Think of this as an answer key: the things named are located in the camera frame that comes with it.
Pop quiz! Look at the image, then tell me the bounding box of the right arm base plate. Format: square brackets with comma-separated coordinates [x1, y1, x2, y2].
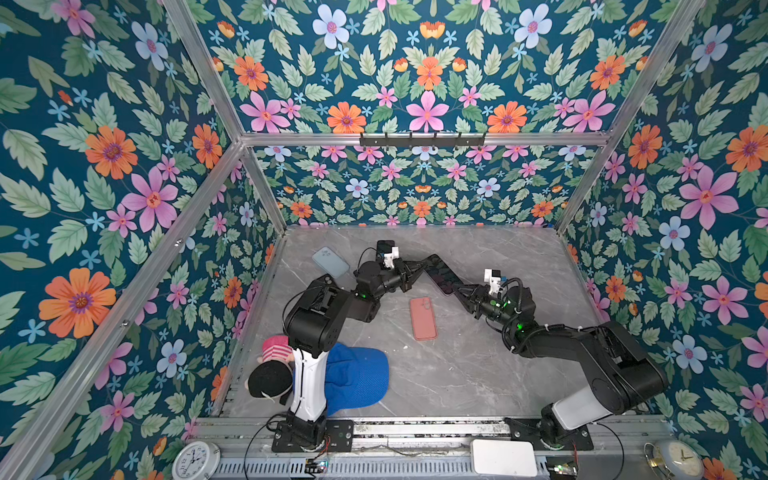
[503, 417, 594, 451]

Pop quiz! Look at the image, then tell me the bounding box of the light blue phone case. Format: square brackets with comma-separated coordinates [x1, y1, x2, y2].
[312, 247, 349, 279]

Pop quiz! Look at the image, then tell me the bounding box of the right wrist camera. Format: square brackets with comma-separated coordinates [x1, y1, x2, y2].
[483, 268, 502, 292]

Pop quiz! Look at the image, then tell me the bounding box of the white rectangular box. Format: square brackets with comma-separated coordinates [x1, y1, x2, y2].
[470, 439, 538, 479]

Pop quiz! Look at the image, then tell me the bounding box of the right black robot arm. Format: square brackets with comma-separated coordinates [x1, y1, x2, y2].
[455, 276, 669, 450]

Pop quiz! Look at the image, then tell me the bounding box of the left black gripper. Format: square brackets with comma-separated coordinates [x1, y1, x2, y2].
[369, 259, 424, 300]

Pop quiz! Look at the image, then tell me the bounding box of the black plush toy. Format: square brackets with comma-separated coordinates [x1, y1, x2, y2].
[245, 335, 295, 405]

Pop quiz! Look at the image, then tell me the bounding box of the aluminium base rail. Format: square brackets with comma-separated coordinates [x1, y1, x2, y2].
[197, 415, 671, 479]

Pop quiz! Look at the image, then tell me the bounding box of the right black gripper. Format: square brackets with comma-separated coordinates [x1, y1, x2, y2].
[453, 284, 518, 334]

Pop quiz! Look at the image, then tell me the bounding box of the silver alarm clock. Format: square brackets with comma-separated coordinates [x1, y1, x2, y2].
[643, 440, 705, 480]

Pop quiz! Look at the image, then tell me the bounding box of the white wall clock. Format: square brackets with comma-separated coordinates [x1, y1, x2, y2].
[171, 441, 221, 480]

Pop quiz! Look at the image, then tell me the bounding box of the black hook rail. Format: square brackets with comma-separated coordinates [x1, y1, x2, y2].
[359, 132, 486, 149]

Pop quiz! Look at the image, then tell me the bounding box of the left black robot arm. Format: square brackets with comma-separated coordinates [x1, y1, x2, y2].
[283, 240, 431, 424]

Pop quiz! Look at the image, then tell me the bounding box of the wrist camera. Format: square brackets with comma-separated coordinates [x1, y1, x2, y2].
[376, 240, 400, 270]
[483, 268, 502, 292]

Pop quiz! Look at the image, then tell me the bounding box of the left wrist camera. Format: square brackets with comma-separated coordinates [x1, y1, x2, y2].
[376, 240, 400, 270]

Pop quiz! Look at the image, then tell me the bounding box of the pink-edged smartphone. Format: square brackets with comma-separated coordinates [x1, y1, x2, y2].
[425, 254, 464, 296]

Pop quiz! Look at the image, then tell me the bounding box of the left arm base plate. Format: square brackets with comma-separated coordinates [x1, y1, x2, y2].
[271, 419, 354, 454]

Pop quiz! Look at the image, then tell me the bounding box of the blue baseball cap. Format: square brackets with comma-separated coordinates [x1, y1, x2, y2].
[324, 343, 390, 416]

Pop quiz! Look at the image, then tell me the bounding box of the pink phone case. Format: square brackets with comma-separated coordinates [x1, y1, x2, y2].
[409, 297, 438, 341]

